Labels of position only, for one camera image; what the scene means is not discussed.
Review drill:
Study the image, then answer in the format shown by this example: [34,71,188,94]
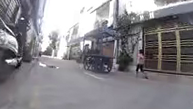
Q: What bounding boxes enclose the dark wheeled cart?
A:
[81,52,115,75]

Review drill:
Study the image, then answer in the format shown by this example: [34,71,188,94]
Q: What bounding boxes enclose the blue awning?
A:
[83,24,117,43]

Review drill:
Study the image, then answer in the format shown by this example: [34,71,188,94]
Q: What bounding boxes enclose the row of pale buildings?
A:
[63,0,120,65]

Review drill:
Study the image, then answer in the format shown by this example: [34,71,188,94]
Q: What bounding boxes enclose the climbing plant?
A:
[111,10,142,73]

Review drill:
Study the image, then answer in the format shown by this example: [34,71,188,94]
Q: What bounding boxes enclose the grey asphalt road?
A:
[0,52,193,109]

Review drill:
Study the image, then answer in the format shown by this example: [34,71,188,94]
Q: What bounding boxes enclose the person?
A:
[135,49,152,80]

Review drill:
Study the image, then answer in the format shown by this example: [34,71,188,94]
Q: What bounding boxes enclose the tree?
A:
[43,29,61,57]

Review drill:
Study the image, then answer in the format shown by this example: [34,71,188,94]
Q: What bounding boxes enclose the pole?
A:
[109,0,123,65]

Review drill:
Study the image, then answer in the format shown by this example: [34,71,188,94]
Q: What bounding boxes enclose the building with yellow gate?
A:
[111,0,193,77]

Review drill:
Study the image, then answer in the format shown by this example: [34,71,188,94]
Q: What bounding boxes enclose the white scooter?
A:
[0,15,27,85]

